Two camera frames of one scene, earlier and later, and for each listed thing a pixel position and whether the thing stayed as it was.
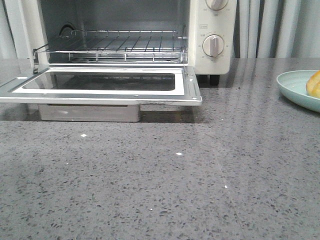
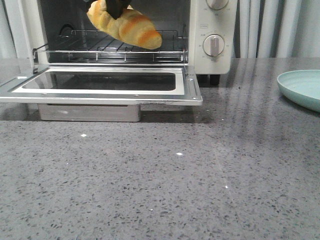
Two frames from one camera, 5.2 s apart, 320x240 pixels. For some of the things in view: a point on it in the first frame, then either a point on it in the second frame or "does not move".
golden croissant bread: x=313 y=85 -> x=131 y=27
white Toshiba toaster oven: x=197 y=34 does not move
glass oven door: x=134 y=85 does not move
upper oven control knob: x=217 y=5 does not move
